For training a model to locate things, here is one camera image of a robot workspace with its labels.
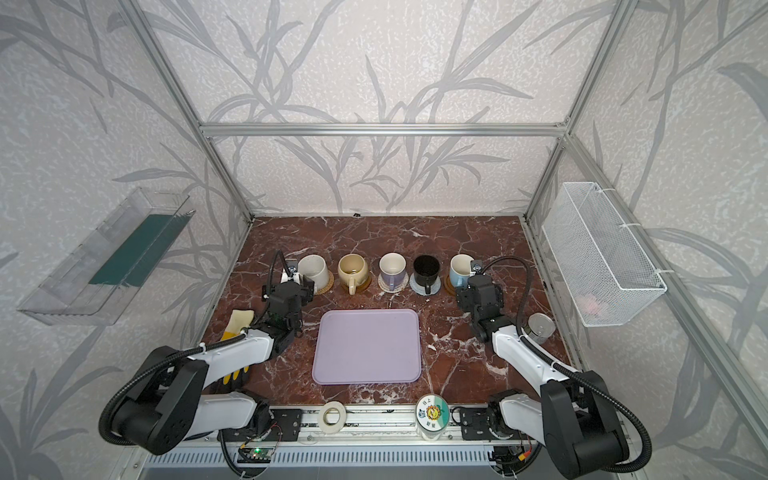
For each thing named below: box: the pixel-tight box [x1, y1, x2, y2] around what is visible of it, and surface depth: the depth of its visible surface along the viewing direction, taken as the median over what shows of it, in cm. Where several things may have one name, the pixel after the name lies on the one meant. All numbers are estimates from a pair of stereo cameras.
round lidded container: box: [415, 394, 450, 442], surface depth 70 cm
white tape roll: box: [318, 401, 347, 434], surface depth 77 cm
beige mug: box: [338, 253, 368, 295], surface depth 96 cm
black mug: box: [413, 254, 441, 295], surface depth 95 cm
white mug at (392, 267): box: [379, 252, 407, 291], surface depth 99 cm
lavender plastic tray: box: [312, 309, 422, 385], surface depth 89 cm
